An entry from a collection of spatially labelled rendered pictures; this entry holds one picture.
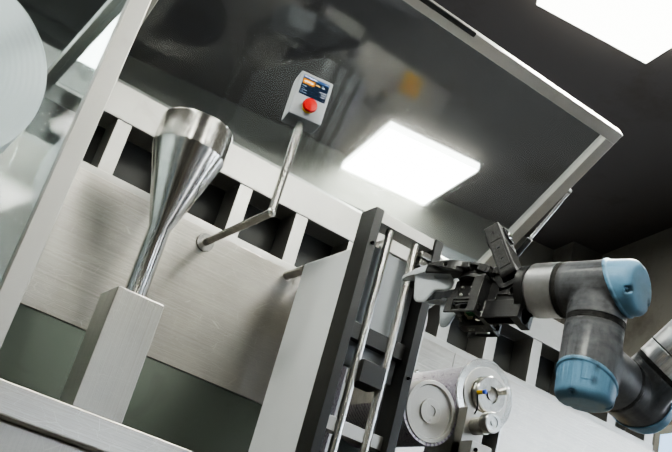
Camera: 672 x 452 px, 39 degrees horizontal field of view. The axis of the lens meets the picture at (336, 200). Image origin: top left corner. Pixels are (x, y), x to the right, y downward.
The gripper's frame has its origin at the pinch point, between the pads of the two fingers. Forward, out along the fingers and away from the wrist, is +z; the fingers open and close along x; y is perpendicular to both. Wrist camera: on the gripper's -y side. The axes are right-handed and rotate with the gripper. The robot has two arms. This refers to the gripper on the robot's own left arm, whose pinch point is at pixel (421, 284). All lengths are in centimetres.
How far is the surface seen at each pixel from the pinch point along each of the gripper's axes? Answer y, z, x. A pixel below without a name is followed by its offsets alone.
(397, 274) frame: -13.9, 21.4, 16.2
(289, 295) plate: -19, 62, 28
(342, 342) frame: 4.8, 20.7, 8.7
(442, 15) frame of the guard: -73, 25, 6
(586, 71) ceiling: -255, 122, 193
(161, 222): -6, 50, -16
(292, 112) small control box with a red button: -37, 40, -8
